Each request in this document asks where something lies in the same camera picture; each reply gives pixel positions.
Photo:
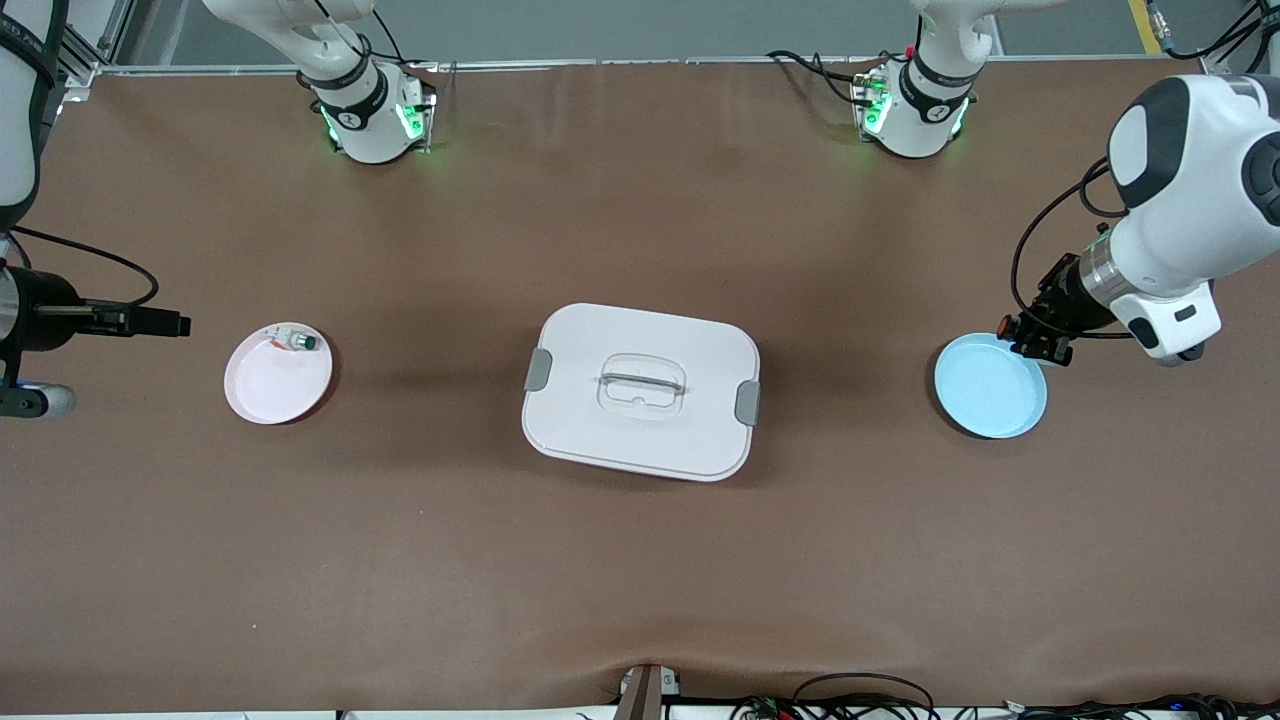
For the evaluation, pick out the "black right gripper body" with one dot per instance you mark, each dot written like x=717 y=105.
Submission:
x=40 y=309

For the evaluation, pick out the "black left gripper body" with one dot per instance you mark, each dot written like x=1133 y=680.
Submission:
x=1061 y=296

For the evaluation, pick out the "black and orange switch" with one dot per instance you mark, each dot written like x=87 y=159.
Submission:
x=1004 y=324

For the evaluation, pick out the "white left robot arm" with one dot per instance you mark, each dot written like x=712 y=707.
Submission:
x=1190 y=190

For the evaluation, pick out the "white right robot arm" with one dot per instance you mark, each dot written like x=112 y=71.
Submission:
x=350 y=110

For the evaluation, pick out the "white lidded storage box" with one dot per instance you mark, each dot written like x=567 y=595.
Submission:
x=640 y=440

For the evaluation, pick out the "light blue round plate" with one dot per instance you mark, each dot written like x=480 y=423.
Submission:
x=990 y=395

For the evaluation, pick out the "pink round plate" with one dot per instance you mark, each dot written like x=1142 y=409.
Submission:
x=275 y=385

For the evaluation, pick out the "white and green switch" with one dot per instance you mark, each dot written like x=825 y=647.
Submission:
x=295 y=341

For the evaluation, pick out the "aluminium frame post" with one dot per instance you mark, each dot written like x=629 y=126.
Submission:
x=1215 y=62
x=118 y=30

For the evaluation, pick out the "metal table edge bracket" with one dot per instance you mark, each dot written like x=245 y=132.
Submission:
x=645 y=695

